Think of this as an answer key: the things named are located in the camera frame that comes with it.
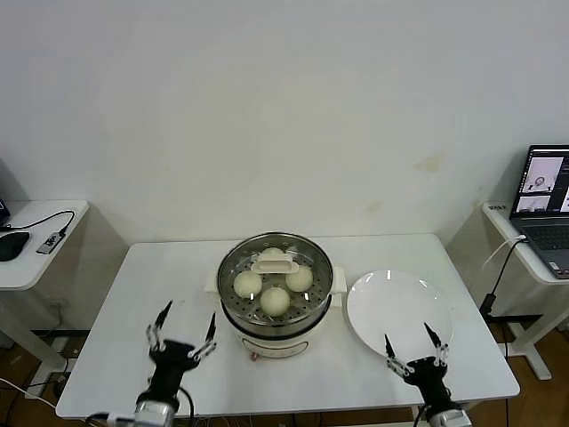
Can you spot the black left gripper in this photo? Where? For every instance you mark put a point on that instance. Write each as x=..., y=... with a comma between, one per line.
x=171, y=364

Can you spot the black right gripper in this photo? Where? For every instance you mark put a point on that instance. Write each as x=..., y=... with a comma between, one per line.
x=431, y=378

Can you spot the white steamed baozi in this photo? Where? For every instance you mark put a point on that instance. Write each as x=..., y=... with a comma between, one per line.
x=247, y=284
x=271, y=252
x=274, y=301
x=300, y=280

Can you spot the round glass pot lid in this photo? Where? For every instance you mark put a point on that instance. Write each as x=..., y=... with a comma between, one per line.
x=275, y=265

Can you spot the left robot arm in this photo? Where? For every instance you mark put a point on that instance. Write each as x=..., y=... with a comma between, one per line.
x=155, y=411

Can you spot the steel perforated steamer basket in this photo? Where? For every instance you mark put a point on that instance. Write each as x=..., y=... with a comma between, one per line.
x=275, y=324

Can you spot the round white plate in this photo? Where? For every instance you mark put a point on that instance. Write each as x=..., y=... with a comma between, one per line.
x=391, y=307

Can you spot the white electric cooker base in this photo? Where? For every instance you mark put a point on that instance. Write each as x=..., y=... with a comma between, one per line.
x=275, y=349

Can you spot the white floor power strip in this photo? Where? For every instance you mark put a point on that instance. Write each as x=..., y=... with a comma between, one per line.
x=44, y=386

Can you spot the white side table with sticker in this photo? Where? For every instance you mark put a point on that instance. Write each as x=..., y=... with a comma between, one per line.
x=504, y=227

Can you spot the grey usb hub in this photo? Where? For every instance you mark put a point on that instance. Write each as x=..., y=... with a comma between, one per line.
x=49, y=242

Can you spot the small printed table sticker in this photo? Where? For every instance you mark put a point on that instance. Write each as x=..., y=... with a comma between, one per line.
x=498, y=207

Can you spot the white side table with mouse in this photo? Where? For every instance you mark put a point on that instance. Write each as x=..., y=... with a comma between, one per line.
x=26, y=271

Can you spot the grey open laptop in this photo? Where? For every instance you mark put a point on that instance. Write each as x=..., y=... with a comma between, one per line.
x=544, y=236

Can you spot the black computer mouse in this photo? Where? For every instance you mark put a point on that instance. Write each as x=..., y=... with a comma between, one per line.
x=12, y=245

